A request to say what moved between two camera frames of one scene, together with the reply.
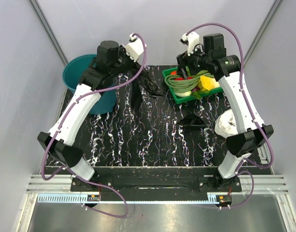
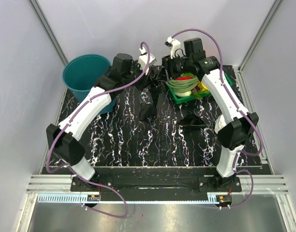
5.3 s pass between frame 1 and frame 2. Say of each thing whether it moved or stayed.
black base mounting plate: stayed
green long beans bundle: stayed
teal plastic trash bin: stayed
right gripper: moved
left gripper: moved
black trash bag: moved
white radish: stayed
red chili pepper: stayed
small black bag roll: stayed
